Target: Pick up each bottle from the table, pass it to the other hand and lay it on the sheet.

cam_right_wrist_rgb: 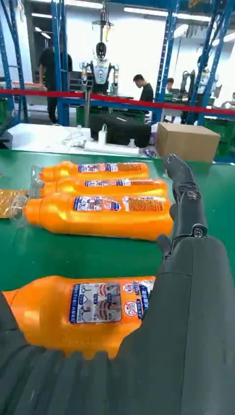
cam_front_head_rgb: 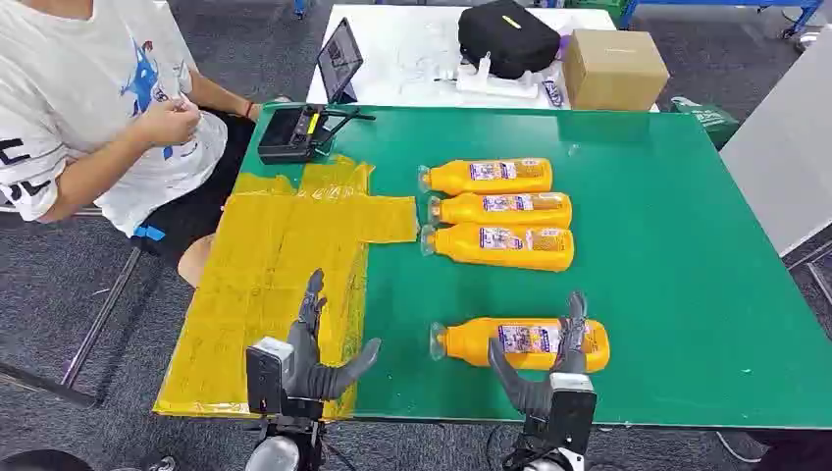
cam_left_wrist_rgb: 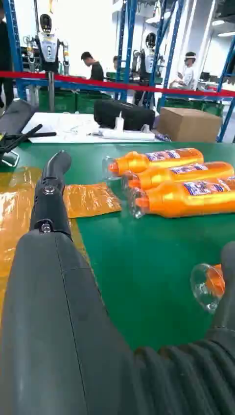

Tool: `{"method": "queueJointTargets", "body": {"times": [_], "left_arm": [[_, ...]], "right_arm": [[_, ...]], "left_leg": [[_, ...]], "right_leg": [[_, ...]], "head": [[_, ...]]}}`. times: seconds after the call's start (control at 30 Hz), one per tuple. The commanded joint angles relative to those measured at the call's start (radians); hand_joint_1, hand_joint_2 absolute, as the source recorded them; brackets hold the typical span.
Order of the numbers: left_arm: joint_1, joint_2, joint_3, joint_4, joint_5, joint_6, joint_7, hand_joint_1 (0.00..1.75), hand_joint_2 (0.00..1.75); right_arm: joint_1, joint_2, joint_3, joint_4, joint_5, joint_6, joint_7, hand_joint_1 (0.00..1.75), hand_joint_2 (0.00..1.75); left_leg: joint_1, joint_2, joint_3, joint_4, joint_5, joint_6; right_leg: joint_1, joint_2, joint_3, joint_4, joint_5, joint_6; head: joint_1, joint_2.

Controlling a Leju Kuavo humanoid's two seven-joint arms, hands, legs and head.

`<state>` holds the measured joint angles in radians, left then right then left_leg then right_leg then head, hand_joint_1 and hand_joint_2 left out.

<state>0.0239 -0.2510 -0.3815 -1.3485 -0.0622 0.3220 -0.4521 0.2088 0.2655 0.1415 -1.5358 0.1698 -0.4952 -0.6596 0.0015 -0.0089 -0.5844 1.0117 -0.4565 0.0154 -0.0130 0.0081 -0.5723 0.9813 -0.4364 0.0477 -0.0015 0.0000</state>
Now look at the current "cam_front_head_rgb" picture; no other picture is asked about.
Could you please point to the black zip bag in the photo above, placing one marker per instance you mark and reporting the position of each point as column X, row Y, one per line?
column 507, row 39

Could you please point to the person's right hand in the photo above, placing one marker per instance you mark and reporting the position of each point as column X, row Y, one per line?
column 169, row 122

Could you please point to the grey table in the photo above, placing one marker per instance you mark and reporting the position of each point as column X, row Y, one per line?
column 780, row 162

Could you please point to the metal chair frame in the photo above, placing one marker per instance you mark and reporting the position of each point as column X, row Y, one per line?
column 97, row 318

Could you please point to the blue metal frame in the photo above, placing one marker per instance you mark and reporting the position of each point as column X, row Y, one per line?
column 715, row 3

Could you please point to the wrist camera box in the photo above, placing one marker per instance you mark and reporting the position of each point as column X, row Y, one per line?
column 573, row 409
column 266, row 377

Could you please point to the green carrier bag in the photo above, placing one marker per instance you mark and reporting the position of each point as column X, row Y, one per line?
column 712, row 120

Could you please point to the black tablet on stand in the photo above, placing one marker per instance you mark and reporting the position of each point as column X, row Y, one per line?
column 338, row 62

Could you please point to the white power strip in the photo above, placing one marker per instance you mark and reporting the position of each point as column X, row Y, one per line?
column 494, row 84

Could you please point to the orange drink bottle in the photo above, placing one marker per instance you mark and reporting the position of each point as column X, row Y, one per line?
column 461, row 209
column 455, row 177
column 468, row 341
column 455, row 247

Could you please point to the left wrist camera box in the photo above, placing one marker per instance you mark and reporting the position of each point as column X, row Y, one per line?
column 266, row 377

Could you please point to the black handheld controller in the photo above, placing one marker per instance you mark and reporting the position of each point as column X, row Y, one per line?
column 283, row 133

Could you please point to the green table mat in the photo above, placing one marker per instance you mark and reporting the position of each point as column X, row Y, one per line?
column 650, row 260

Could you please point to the black bulky object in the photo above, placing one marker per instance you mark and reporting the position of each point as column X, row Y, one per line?
column 793, row 452

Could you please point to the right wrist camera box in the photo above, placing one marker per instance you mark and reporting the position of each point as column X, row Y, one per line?
column 573, row 409

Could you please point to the person's left hand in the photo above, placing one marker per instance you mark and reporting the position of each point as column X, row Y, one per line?
column 263, row 105

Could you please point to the person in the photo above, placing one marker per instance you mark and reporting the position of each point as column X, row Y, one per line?
column 65, row 78

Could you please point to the yellow plastic sheet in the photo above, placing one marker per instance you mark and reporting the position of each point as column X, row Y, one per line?
column 260, row 260

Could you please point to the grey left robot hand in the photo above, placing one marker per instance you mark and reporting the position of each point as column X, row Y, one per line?
column 305, row 364

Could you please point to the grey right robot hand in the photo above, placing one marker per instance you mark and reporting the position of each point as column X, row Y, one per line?
column 533, row 396

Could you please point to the small printed packet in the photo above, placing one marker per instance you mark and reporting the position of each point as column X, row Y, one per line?
column 553, row 92

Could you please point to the white table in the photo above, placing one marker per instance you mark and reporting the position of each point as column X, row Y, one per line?
column 403, row 39

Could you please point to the brown cardboard box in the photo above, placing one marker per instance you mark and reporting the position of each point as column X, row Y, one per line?
column 611, row 71

